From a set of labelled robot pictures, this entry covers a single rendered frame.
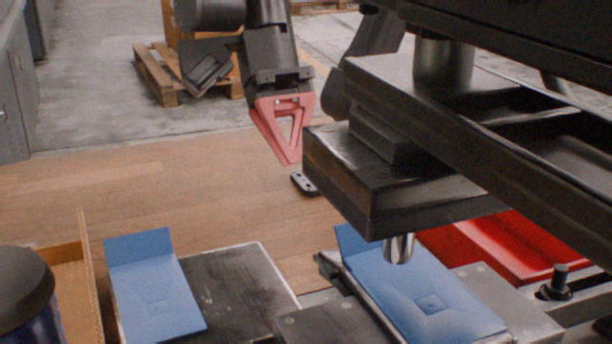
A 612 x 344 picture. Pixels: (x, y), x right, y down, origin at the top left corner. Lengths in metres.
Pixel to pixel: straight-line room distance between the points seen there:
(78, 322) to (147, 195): 0.27
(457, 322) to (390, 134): 0.18
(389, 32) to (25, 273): 0.69
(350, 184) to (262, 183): 0.52
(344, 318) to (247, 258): 0.21
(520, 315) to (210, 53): 0.41
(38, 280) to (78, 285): 0.52
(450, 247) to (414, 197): 0.34
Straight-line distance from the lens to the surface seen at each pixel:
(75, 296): 0.68
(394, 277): 0.52
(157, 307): 0.61
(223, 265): 0.66
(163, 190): 0.87
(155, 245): 0.68
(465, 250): 0.66
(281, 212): 0.79
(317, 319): 0.48
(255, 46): 0.67
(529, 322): 0.51
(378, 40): 0.81
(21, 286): 0.17
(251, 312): 0.59
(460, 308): 0.49
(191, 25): 0.66
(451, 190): 0.36
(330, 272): 0.53
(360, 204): 0.34
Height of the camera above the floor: 1.29
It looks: 26 degrees down
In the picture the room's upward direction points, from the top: straight up
